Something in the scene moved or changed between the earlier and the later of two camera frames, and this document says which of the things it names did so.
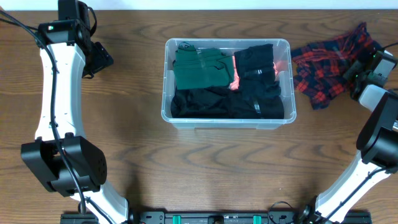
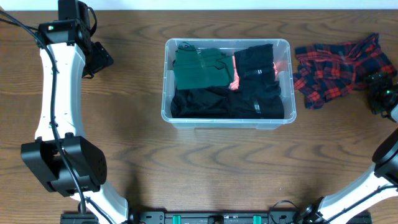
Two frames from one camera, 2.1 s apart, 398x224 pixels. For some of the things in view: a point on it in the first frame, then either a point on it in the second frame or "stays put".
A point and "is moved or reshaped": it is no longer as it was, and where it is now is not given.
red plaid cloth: [322, 66] is moved or reshaped
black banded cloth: [249, 107] stays put
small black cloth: [256, 72] stays put
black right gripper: [356, 65] to [377, 80]
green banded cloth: [196, 68] stays put
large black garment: [221, 102] stays put
